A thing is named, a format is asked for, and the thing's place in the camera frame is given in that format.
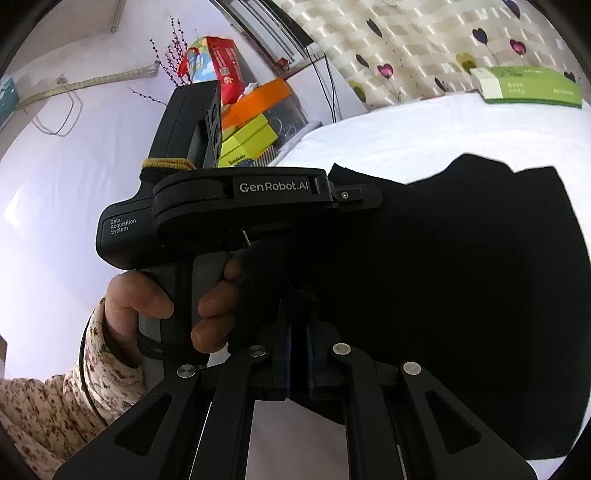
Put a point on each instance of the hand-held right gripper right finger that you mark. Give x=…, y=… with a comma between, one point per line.
x=308, y=360

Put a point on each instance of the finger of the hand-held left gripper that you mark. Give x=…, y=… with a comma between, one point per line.
x=355, y=196

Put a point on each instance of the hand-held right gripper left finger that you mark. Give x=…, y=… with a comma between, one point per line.
x=290, y=360

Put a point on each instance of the black pants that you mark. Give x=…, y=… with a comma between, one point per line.
x=438, y=300

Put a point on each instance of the person's left forearm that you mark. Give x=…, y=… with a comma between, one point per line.
x=46, y=406

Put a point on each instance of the person's left hand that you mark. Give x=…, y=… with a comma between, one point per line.
x=138, y=295

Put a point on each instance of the yellow elastic band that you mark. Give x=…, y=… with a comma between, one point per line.
x=168, y=162

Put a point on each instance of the yellow-green box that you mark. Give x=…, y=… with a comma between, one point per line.
x=251, y=134
x=235, y=159

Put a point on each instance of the white towel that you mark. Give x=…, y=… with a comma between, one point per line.
x=392, y=138

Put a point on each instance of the clear storage box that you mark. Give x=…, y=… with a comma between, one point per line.
x=288, y=122

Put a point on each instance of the orange box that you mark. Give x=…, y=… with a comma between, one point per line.
x=258, y=101

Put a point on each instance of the red snack package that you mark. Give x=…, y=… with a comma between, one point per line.
x=221, y=60

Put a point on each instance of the purple flower branches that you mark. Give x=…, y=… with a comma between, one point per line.
x=174, y=50

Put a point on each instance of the heart print curtain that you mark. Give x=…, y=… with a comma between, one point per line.
x=415, y=37

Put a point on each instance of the green tissue box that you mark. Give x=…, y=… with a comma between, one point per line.
x=531, y=87

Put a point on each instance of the teal box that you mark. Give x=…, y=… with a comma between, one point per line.
x=8, y=99

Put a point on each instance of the white wall conduit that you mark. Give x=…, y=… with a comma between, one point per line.
x=92, y=84

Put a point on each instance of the window frame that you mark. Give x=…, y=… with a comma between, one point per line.
x=286, y=32

